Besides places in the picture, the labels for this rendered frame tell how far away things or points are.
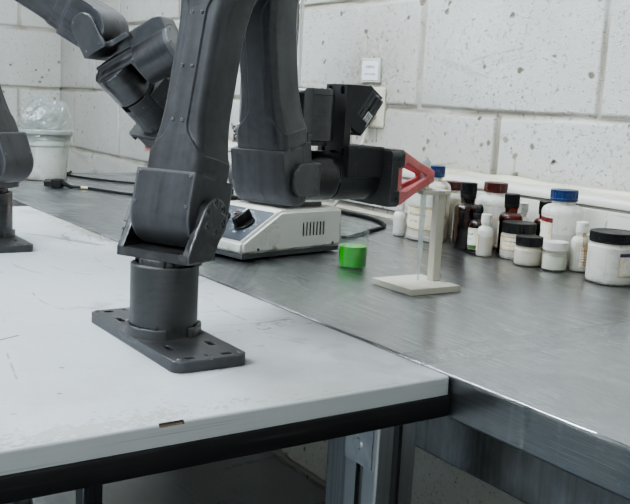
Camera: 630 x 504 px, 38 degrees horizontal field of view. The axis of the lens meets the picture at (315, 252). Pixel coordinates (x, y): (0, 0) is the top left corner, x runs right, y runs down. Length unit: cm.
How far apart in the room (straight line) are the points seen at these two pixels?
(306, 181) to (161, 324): 25
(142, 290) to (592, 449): 40
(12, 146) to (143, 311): 59
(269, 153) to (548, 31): 80
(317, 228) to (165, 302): 58
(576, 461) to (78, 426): 36
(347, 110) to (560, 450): 49
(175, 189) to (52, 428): 27
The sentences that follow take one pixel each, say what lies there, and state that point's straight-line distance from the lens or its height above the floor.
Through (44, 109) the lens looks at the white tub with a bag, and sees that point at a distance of 234.
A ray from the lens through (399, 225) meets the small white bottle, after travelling 162.
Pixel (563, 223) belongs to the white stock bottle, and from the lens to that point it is 142.
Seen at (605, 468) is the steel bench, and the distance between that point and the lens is 71.
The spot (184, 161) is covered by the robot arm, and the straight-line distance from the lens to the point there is 83.
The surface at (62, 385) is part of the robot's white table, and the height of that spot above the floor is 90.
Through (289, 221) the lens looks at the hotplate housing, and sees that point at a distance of 133.
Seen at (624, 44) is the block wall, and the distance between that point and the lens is 154.
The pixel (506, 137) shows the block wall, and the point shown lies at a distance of 169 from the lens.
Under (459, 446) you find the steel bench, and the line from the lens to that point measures 87.
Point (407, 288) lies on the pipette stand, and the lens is 112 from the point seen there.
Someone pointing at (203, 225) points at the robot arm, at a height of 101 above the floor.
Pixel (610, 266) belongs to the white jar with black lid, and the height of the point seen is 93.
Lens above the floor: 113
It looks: 9 degrees down
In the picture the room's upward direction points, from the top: 3 degrees clockwise
